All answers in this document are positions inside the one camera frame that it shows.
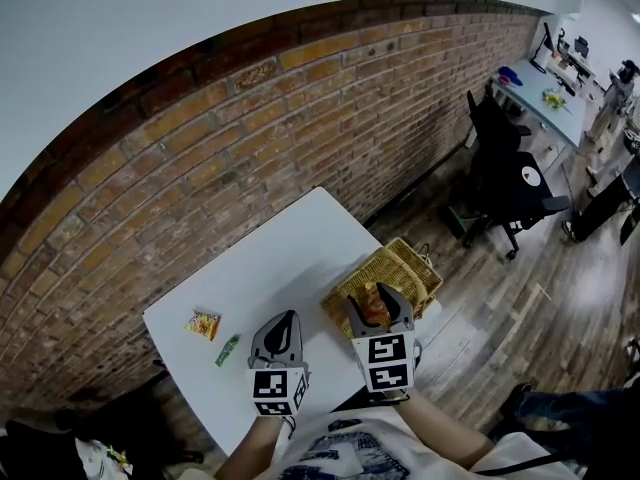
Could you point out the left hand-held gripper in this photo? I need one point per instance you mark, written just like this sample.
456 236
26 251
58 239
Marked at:
277 390

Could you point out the yellow green toy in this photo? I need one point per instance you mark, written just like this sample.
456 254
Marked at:
120 458

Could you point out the black jacket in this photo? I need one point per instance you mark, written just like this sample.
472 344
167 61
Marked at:
492 128

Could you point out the black mesh office chair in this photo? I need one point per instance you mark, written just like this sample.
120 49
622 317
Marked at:
40 448

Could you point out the white printed shirt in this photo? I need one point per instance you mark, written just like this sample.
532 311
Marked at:
350 448

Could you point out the green metal stand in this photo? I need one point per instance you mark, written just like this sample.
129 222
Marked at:
457 218

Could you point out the two-tier wicker basket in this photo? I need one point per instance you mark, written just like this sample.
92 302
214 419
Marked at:
400 268

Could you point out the white cloth bag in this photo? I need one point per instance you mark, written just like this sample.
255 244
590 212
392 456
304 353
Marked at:
95 460

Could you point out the yellow artificial flowers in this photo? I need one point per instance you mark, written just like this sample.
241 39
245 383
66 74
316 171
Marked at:
554 99

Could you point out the person's left forearm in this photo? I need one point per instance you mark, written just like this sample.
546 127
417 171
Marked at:
255 448

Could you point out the yellow snack packet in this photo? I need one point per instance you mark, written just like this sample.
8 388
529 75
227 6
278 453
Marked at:
202 324

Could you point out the orange red snack packet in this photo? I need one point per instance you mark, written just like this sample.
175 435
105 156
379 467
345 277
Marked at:
375 307

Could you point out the blue plastic item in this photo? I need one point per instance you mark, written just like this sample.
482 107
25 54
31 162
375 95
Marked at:
510 76

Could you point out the green candy stick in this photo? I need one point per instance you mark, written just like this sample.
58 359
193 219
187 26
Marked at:
227 350

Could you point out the person's right forearm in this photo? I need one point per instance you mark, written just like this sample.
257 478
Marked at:
445 428

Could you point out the black chair with round sticker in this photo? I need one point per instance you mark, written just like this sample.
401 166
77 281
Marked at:
515 188

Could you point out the light blue desk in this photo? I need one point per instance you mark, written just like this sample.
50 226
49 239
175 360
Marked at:
540 103

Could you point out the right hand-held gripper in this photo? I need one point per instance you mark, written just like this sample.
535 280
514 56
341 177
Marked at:
385 363

